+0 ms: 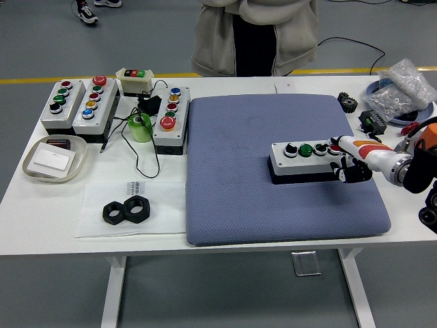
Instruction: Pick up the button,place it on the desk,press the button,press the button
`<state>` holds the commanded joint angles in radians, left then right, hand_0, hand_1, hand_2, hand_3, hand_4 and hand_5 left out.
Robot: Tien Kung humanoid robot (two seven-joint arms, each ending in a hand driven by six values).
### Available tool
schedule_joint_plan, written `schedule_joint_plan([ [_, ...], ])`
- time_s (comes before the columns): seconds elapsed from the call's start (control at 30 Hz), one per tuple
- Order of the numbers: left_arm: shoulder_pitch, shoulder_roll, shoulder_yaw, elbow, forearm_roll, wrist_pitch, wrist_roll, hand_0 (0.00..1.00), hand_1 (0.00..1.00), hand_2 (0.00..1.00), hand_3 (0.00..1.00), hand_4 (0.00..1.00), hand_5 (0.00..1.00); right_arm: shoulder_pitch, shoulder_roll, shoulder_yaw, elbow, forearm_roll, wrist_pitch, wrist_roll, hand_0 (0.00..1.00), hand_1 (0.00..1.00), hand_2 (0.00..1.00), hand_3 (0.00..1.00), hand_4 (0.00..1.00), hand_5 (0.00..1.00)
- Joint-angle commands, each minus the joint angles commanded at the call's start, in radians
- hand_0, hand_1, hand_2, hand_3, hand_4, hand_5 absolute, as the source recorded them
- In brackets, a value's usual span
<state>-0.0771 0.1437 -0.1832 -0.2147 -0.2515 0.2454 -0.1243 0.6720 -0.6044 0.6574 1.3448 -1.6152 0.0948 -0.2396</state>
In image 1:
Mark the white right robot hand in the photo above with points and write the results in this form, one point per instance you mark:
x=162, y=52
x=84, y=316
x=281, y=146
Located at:
x=372, y=155

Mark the grey four-button control box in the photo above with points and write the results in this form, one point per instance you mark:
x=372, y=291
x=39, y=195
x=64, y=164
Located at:
x=304, y=164

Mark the grey five-button emergency stop box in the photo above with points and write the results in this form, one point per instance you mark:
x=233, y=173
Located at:
x=102, y=106
x=170, y=135

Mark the black module with green terminal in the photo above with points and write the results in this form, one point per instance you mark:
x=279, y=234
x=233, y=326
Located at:
x=372, y=122

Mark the small red clip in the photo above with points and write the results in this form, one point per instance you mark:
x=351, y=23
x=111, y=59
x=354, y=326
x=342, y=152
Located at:
x=409, y=128

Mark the black gear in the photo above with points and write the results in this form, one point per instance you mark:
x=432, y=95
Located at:
x=347, y=102

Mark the clear bag of washers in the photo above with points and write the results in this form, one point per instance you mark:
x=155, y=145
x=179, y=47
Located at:
x=392, y=100

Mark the orange cylinder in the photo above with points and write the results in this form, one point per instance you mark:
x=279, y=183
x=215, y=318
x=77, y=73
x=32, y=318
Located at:
x=431, y=135

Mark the bubble wrap bag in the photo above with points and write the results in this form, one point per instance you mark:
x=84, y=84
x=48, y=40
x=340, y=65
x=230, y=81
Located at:
x=409, y=78

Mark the metal floor plate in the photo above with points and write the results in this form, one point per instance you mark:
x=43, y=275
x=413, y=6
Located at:
x=306, y=263

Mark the blue-grey woven mat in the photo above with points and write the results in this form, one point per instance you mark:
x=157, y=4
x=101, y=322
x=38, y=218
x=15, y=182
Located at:
x=239, y=171

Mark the white table leg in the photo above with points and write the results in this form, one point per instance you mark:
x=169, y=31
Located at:
x=114, y=294
x=358, y=294

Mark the person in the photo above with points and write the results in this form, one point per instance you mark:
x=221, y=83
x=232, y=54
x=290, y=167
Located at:
x=215, y=41

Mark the clear plastic bag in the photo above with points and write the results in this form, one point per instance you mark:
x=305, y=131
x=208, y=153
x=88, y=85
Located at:
x=160, y=212

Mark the green tape roll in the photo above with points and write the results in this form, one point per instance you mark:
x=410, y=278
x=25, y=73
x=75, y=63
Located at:
x=140, y=131

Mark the large black hex nut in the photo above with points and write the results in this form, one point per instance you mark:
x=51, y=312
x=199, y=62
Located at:
x=143, y=212

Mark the small black hex nut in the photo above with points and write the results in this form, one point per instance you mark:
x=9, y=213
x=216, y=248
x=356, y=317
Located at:
x=108, y=213

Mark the white shallow tray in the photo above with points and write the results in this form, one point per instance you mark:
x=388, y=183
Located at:
x=79, y=153

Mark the person's shoe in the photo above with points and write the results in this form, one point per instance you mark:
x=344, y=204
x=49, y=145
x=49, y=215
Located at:
x=109, y=2
x=87, y=12

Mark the grey box with black knob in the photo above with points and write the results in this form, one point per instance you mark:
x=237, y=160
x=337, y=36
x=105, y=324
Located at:
x=70, y=106

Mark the dark red small box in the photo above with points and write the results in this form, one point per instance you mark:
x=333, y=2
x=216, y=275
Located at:
x=58, y=143

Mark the cream three-button switch box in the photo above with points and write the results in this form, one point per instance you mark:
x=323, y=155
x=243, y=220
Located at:
x=134, y=83

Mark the white switch plate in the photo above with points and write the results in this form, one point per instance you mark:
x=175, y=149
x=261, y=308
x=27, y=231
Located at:
x=51, y=159

